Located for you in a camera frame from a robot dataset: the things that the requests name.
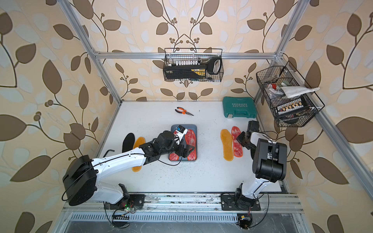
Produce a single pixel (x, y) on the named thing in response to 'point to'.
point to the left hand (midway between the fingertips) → (190, 145)
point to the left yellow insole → (138, 141)
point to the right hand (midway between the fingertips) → (241, 140)
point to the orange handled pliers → (184, 112)
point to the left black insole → (128, 142)
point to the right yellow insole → (228, 147)
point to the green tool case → (239, 107)
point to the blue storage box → (193, 127)
